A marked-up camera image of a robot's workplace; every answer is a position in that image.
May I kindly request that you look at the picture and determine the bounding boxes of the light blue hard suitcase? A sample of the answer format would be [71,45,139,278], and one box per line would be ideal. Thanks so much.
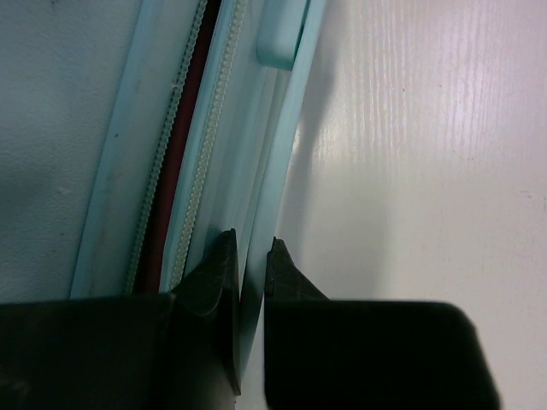
[0,0,328,377]

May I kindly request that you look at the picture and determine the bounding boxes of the magenta garment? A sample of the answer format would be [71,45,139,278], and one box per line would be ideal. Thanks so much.
[126,1,221,294]

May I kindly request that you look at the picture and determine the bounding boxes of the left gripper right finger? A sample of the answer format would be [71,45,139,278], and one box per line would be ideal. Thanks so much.
[264,239,501,409]

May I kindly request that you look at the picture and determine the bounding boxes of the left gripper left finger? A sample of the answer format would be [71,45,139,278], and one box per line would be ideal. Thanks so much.
[1,230,241,409]

